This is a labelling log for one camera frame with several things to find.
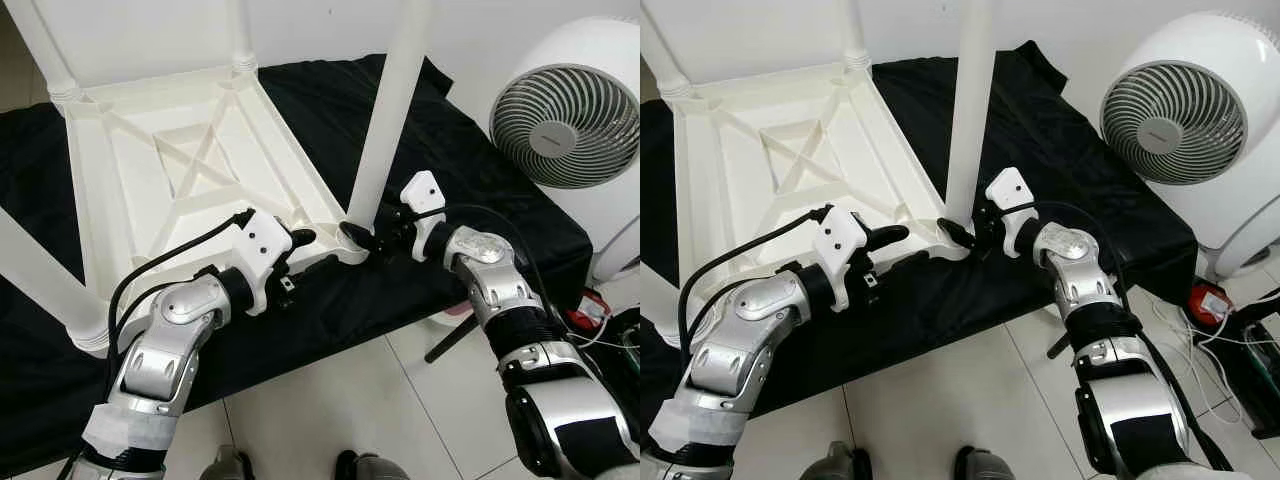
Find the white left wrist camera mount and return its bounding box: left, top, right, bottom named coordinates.
left=235, top=210, right=294, bottom=316
left=812, top=207, right=871, bottom=313

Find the white plastic table leg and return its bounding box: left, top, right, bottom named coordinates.
left=226, top=0, right=259, bottom=79
left=640, top=285, right=683, bottom=349
left=640, top=0, right=693, bottom=99
left=0, top=205, right=111, bottom=358
left=345, top=0, right=438, bottom=229
left=840, top=0, right=871, bottom=73
left=943, top=0, right=996, bottom=226
left=5, top=0, right=83, bottom=106

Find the black tablecloth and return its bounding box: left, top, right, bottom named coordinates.
left=640, top=40, right=1211, bottom=443
left=0, top=52, right=596, bottom=476

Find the grey left robot foot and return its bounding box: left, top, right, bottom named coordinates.
left=798, top=442, right=873, bottom=480
left=198, top=447, right=256, bottom=480

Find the grey robot foot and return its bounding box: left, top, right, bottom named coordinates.
left=335, top=452, right=406, bottom=480
left=798, top=442, right=873, bottom=480
left=198, top=447, right=256, bottom=480
left=952, top=447, right=1016, bottom=480

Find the black metal floor rack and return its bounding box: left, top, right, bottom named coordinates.
left=598, top=310, right=641, bottom=421
left=1212, top=312, right=1280, bottom=439

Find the white plastic table top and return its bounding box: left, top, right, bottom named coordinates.
left=62, top=68, right=371, bottom=303
left=668, top=62, right=969, bottom=293

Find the white round fan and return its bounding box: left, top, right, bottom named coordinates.
left=488, top=15, right=641, bottom=191
left=1100, top=10, right=1280, bottom=186

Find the red floor device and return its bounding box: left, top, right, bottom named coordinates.
left=1188, top=282, right=1237, bottom=324
left=568, top=292, right=613, bottom=332

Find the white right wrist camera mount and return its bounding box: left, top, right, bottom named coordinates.
left=398, top=170, right=448, bottom=263
left=985, top=167, right=1036, bottom=256

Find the white floor cable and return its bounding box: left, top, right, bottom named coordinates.
left=1140, top=290, right=1253, bottom=421
left=570, top=315, right=641, bottom=353

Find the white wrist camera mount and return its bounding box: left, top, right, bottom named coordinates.
left=398, top=170, right=448, bottom=263
left=812, top=207, right=871, bottom=313
left=235, top=210, right=294, bottom=316
left=985, top=167, right=1036, bottom=256

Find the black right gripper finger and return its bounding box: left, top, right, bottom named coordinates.
left=340, top=222, right=382, bottom=257
left=938, top=217, right=977, bottom=252

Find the grey right robot foot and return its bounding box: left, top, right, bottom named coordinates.
left=335, top=452, right=406, bottom=480
left=952, top=447, right=1016, bottom=480

